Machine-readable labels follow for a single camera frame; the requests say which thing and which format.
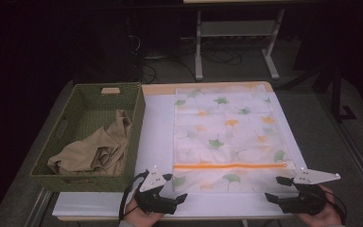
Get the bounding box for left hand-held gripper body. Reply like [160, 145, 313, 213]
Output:
[134, 166, 178, 216]

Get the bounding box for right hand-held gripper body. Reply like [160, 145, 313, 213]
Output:
[277, 167, 342, 217]

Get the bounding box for leaf print mesh laundry bag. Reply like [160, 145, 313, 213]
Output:
[172, 83, 297, 194]

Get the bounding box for beige garment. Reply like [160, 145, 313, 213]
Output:
[46, 109, 133, 178]

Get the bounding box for green woven basket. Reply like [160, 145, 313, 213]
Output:
[28, 82, 147, 193]

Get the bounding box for person's left hand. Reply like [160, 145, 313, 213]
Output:
[122, 197, 165, 227]

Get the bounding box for person's right hand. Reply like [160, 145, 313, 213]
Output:
[297, 185, 343, 226]

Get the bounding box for white table mat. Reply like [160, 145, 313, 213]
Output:
[52, 91, 308, 218]

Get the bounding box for black metal stand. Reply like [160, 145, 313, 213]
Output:
[311, 61, 357, 123]

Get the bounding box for left hand-held gripper black cable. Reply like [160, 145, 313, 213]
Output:
[118, 169, 149, 222]

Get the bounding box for hand-held gripper black cable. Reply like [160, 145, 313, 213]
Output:
[325, 188, 349, 225]
[118, 169, 149, 222]

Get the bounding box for right hand-held gripper black cable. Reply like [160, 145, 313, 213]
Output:
[325, 188, 349, 225]

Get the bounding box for long aluminium rail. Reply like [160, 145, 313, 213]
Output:
[318, 94, 363, 211]

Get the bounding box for short aluminium rail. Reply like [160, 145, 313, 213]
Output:
[24, 187, 54, 227]

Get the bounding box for black floor cables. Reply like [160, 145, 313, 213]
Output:
[138, 44, 244, 85]

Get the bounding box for white metal desk frame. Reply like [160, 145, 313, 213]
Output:
[194, 9, 286, 81]

